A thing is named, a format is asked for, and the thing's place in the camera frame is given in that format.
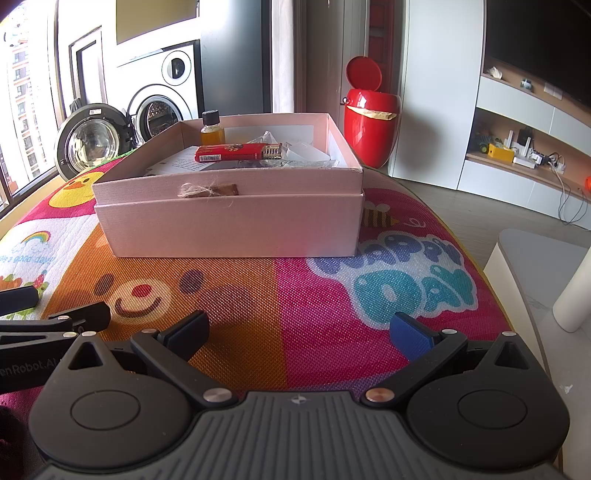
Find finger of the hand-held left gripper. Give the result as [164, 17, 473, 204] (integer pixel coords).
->
[0, 285, 39, 320]
[0, 301, 112, 345]

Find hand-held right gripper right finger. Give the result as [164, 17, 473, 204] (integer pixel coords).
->
[360, 311, 533, 409]

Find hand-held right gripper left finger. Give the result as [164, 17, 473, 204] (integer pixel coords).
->
[68, 310, 238, 409]

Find pink cardboard box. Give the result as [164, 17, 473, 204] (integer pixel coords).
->
[91, 112, 366, 258]

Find red flat pack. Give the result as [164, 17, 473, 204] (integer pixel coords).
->
[195, 142, 283, 164]

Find clear plastic bag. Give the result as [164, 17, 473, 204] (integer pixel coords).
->
[245, 130, 341, 169]

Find dark red cloth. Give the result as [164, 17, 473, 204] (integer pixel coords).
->
[0, 394, 40, 467]

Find colourful cartoon play mat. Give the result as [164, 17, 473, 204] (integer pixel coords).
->
[0, 152, 514, 409]

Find white low table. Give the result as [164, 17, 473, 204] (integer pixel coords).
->
[480, 228, 591, 384]

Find white printed paper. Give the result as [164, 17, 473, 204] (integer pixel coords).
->
[151, 146, 219, 176]

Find yellow liquid bottle black cap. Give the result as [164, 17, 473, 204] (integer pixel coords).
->
[200, 111, 227, 145]

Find black framed window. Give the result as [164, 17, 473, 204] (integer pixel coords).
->
[0, 0, 62, 208]

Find red lidded trash bin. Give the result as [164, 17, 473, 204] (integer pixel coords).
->
[341, 55, 400, 169]

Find white router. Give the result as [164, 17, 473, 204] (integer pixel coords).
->
[505, 129, 548, 171]

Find silver front-load washing machine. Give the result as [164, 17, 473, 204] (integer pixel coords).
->
[54, 39, 200, 182]

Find grey curtain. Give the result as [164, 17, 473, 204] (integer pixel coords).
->
[271, 0, 343, 114]

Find black television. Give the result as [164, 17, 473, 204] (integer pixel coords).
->
[485, 0, 591, 103]

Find black cables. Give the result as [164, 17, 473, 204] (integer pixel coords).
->
[545, 154, 589, 226]

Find white wall cabinet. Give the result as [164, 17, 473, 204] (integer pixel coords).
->
[388, 0, 591, 223]

